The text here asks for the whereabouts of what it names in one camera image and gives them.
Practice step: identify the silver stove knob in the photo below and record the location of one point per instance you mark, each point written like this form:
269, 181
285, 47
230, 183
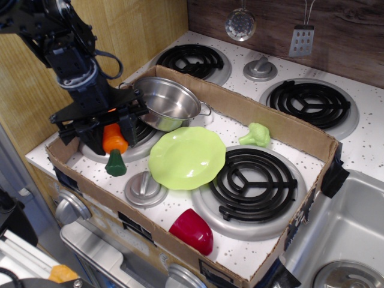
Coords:
260, 70
143, 191

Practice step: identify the silver front oven knob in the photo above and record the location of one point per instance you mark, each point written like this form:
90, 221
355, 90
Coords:
70, 208

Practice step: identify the hanging metal strainer ladle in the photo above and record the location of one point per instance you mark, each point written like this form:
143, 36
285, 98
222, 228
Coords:
240, 24

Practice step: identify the hanging metal spatula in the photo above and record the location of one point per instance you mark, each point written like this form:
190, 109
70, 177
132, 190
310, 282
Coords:
303, 35

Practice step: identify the silver back stove knob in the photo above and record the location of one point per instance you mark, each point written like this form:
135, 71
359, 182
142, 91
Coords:
260, 70

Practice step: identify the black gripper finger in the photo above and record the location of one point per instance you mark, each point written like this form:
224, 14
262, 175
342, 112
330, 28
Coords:
93, 138
128, 114

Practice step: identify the black burner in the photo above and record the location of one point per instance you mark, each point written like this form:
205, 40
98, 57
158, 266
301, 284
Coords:
147, 138
253, 197
322, 104
200, 61

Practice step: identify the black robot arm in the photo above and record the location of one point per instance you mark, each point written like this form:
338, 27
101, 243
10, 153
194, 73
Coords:
62, 41

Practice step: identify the light green plastic plate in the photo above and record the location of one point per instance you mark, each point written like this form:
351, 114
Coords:
187, 158

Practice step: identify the silver oven door handle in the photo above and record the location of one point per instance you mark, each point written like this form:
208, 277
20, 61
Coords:
109, 259

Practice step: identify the silver oven knob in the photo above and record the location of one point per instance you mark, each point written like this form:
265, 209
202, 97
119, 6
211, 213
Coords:
70, 208
179, 276

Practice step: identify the orange toy carrot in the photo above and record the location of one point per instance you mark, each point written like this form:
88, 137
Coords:
114, 145

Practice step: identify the front right black burner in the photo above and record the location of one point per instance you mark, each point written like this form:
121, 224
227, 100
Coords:
253, 197

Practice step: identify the front left black burner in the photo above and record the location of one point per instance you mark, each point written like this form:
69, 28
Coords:
147, 138

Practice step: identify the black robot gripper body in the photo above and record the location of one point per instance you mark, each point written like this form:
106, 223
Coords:
95, 103

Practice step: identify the green toy broccoli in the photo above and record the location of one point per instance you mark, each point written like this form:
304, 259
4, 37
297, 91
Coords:
258, 135

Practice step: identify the small stainless steel pot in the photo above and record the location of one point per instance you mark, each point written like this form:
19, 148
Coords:
170, 104

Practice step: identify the back right black burner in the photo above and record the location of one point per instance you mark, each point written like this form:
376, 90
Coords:
322, 104

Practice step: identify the brown cardboard fence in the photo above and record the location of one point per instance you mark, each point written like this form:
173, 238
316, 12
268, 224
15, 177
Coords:
292, 131

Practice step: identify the silver lower oven knob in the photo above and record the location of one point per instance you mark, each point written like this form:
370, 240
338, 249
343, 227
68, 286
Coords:
179, 276

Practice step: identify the red toy pepper piece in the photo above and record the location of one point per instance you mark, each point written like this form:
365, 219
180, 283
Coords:
193, 230

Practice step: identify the stainless steel sink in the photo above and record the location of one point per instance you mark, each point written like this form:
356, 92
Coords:
341, 244

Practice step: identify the silver stove top knob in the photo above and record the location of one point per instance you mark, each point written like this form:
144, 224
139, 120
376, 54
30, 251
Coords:
143, 191

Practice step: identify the back left black burner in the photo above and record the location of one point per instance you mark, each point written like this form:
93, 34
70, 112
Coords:
200, 61

